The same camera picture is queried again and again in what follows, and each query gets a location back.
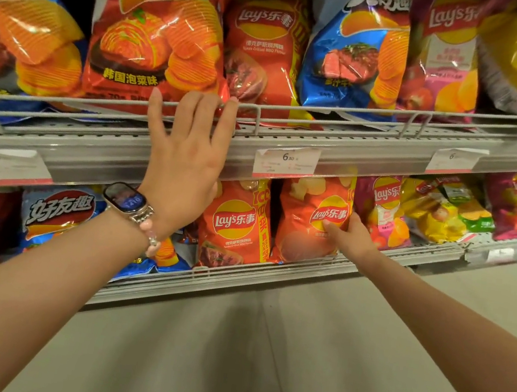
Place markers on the white price tag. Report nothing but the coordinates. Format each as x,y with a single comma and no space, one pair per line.
286,163
456,162
3,172
500,256

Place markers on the grey metal shelf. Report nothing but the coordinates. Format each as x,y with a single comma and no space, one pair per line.
365,153
227,280

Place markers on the person's left hand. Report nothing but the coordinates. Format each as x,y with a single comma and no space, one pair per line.
185,173

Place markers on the person's left forearm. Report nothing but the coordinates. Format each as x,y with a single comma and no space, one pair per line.
33,296

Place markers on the person's right forearm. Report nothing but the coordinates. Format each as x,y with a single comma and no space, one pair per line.
458,346

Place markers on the person's right hand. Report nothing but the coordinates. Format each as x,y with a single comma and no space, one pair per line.
354,245

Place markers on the black smart watch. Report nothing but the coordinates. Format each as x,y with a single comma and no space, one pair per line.
126,199

